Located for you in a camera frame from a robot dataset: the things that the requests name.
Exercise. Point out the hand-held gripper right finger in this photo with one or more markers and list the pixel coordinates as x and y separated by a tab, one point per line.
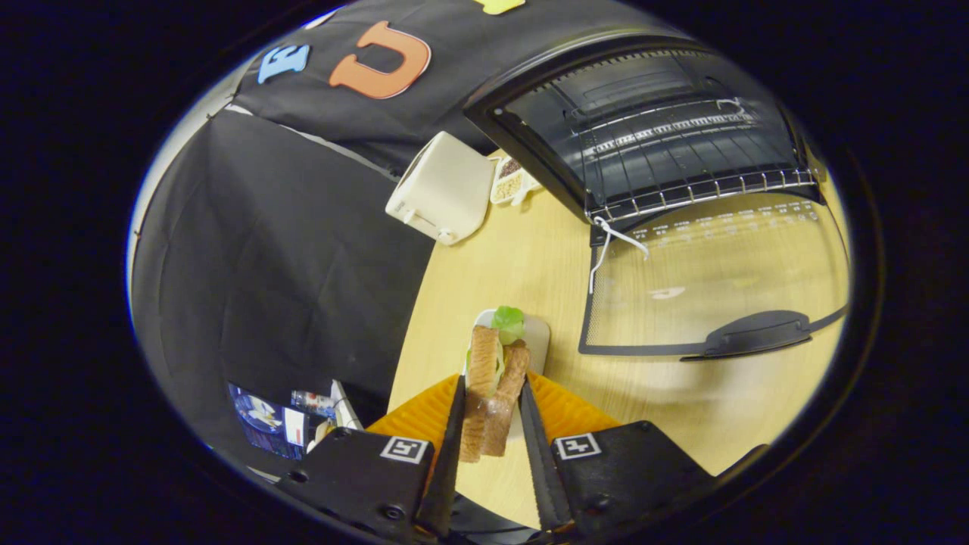
539	469

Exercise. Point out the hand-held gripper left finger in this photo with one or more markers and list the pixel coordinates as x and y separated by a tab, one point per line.
448	469

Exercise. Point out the toasted bread sandwich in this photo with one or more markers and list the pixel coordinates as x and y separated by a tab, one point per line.
484	363

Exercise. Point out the black toaster oven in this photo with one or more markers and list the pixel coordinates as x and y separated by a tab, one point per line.
757	333

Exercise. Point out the white pop-up toaster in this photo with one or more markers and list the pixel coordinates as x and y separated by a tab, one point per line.
443	189

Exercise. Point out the white rectangular plastic container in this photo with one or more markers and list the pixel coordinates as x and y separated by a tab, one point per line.
539	341

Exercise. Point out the white divided snack dish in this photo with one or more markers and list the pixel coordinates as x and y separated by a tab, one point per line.
509	185

